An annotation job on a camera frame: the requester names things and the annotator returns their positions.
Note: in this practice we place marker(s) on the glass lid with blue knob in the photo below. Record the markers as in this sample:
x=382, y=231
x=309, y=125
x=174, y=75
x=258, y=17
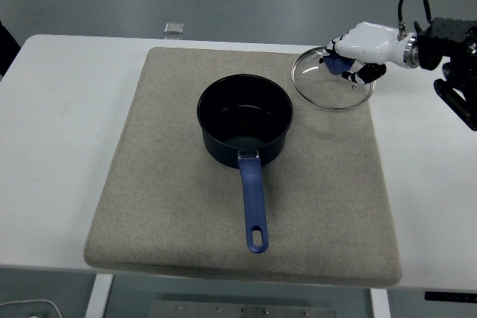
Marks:
x=324, y=87

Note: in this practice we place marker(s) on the small silver floor plate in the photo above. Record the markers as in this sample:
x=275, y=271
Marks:
x=174, y=28

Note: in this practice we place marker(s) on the person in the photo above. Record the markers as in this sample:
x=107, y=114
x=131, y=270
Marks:
x=6, y=50

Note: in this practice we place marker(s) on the white table leg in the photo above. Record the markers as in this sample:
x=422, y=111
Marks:
x=380, y=305
x=98, y=295

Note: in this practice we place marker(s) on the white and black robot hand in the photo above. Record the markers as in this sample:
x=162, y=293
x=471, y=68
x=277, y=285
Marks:
x=369, y=44

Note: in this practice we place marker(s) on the black table control panel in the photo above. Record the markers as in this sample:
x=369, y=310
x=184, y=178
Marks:
x=451, y=296

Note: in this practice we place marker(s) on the beige fabric mat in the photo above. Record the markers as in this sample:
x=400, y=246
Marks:
x=179, y=191

